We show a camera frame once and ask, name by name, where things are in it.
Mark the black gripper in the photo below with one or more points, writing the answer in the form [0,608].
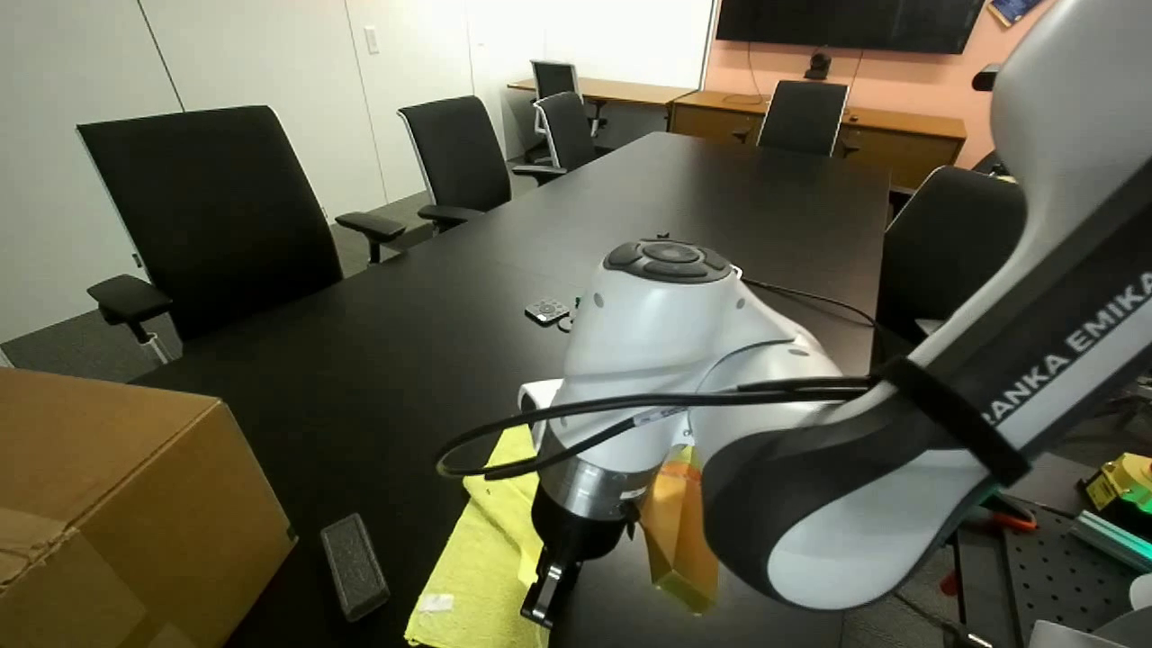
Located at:
[576,533]

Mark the yellow cloth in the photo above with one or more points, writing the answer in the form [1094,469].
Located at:
[479,577]

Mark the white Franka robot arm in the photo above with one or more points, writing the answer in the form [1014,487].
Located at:
[670,310]

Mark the yellow wrist tag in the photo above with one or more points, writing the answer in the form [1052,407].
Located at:
[678,527]

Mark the black rectangular eraser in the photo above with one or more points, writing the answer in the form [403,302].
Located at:
[355,565]

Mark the small black adapter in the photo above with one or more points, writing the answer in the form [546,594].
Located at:
[546,316]

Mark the brown cardboard box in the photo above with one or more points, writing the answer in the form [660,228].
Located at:
[110,504]

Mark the black office chair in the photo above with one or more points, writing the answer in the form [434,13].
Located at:
[949,238]
[568,127]
[216,217]
[552,77]
[455,148]
[800,115]

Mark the light wooden desk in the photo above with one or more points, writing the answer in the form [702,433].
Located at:
[625,91]

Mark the teal green object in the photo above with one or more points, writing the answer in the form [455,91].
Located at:
[1109,536]

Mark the yellow green box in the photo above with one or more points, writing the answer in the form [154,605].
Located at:
[1121,481]

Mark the black webcam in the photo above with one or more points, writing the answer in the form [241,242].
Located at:
[818,61]

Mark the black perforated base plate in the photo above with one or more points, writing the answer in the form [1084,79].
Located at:
[1068,588]

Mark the white light switch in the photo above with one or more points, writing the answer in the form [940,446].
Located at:
[373,38]

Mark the black wall television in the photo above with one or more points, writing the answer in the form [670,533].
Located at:
[850,23]

